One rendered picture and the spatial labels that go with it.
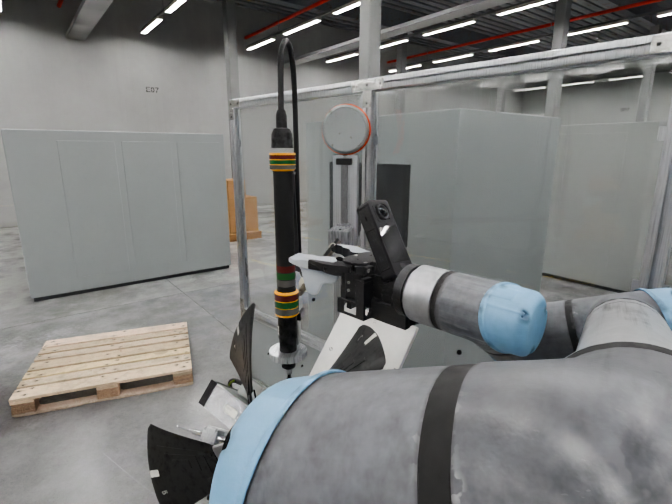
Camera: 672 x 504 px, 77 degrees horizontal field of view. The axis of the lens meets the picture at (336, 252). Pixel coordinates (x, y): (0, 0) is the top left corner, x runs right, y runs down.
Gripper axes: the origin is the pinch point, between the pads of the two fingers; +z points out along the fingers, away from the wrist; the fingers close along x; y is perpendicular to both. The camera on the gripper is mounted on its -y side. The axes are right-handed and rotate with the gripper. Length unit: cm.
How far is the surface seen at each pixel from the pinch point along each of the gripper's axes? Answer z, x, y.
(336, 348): 29, 33, 40
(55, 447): 235, -13, 166
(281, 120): 6.3, -1.2, -20.6
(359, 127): 43, 58, -22
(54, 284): 552, 53, 150
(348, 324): 29, 38, 34
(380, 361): -3.7, 13.0, 23.7
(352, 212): 45, 57, 5
